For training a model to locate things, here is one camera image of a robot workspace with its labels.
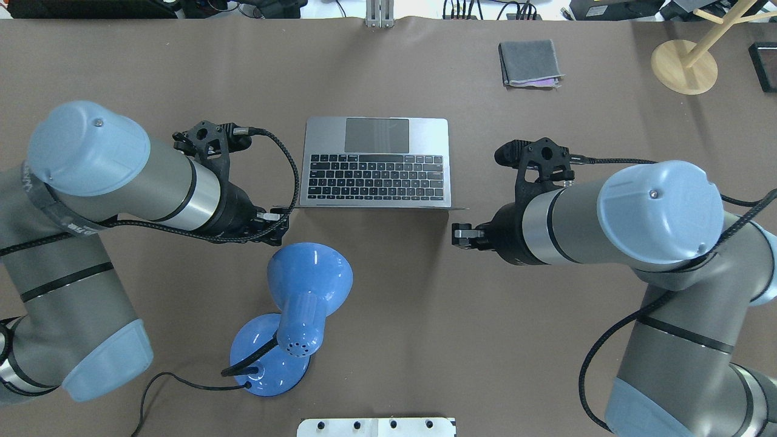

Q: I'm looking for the folded grey cloth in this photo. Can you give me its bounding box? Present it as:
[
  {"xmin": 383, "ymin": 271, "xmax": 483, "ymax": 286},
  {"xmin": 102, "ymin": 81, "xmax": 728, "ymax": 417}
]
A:
[{"xmin": 498, "ymin": 39, "xmax": 563, "ymax": 89}]

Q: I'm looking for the right braided black cable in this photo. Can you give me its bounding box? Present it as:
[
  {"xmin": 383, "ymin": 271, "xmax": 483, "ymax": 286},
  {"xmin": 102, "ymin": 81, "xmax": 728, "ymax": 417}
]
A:
[{"xmin": 569, "ymin": 155, "xmax": 777, "ymax": 433}]

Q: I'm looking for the wooden stand with round base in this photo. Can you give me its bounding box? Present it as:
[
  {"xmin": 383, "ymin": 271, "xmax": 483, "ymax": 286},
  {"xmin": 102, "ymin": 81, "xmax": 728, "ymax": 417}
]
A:
[{"xmin": 650, "ymin": 1, "xmax": 776, "ymax": 96}]

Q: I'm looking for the black box at table edge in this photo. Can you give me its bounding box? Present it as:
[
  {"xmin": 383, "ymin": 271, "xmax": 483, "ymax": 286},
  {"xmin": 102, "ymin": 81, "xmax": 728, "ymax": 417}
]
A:
[{"xmin": 748, "ymin": 42, "xmax": 776, "ymax": 92}]

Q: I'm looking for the left braided black cable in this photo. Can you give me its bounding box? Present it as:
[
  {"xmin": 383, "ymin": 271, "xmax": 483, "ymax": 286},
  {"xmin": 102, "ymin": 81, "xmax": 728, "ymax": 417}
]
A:
[{"xmin": 0, "ymin": 125, "xmax": 302, "ymax": 258}]

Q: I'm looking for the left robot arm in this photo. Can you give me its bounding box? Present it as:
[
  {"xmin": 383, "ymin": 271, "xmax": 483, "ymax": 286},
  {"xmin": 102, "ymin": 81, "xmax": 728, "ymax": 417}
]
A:
[{"xmin": 2, "ymin": 101, "xmax": 300, "ymax": 407}]

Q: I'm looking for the aluminium profile post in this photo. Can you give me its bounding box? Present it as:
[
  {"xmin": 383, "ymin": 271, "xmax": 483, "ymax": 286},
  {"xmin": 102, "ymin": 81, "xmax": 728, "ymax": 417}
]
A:
[{"xmin": 364, "ymin": 0, "xmax": 395, "ymax": 29}]

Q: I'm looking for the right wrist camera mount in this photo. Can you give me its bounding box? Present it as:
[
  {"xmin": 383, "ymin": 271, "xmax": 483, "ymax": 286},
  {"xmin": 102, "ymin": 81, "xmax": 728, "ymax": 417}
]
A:
[{"xmin": 494, "ymin": 137, "xmax": 575, "ymax": 205}]

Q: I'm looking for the black lamp power cable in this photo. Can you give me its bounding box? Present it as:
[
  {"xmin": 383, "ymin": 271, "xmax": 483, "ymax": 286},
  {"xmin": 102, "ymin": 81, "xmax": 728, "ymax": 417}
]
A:
[{"xmin": 130, "ymin": 371, "xmax": 252, "ymax": 437}]

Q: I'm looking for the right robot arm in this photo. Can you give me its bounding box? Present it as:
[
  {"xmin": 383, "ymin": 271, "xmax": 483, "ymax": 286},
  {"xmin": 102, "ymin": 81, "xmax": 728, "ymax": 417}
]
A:
[{"xmin": 452, "ymin": 161, "xmax": 775, "ymax": 436}]

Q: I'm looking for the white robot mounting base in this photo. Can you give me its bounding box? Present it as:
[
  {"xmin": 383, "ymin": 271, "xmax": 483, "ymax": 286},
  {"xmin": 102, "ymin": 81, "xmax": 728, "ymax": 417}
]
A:
[{"xmin": 296, "ymin": 417, "xmax": 458, "ymax": 436}]

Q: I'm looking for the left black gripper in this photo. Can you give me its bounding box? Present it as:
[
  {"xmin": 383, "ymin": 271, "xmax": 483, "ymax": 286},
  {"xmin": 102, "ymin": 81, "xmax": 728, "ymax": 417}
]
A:
[{"xmin": 212, "ymin": 182, "xmax": 290, "ymax": 246}]

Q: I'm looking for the blue desk lamp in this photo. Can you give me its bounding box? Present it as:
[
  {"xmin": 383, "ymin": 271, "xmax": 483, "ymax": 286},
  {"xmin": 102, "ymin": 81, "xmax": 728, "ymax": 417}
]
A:
[{"xmin": 221, "ymin": 242, "xmax": 353, "ymax": 396}]

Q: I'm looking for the grey laptop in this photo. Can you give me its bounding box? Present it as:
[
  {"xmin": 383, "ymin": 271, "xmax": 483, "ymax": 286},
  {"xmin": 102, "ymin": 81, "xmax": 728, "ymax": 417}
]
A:
[{"xmin": 299, "ymin": 116, "xmax": 454, "ymax": 210}]

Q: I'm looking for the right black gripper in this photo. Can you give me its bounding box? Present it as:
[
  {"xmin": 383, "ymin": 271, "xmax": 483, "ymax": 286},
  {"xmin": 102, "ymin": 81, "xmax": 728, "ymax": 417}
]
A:
[{"xmin": 452, "ymin": 203, "xmax": 546, "ymax": 266}]

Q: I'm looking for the braided black cable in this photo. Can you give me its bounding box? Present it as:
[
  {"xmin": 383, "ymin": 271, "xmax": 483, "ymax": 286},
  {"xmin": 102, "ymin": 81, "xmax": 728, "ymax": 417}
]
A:
[
  {"xmin": 0, "ymin": 125, "xmax": 302, "ymax": 258},
  {"xmin": 569, "ymin": 155, "xmax": 777, "ymax": 433}
]

